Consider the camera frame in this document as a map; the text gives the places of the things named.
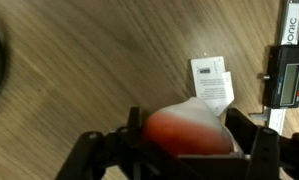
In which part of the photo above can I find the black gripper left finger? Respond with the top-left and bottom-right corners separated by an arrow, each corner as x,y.
54,106 -> 177,180

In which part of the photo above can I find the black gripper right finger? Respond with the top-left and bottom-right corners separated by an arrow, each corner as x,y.
224,108 -> 299,180

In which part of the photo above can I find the red plush toy with tag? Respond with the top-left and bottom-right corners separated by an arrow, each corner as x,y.
142,55 -> 247,159

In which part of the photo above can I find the digital caliper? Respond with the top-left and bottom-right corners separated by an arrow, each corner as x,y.
248,0 -> 299,136

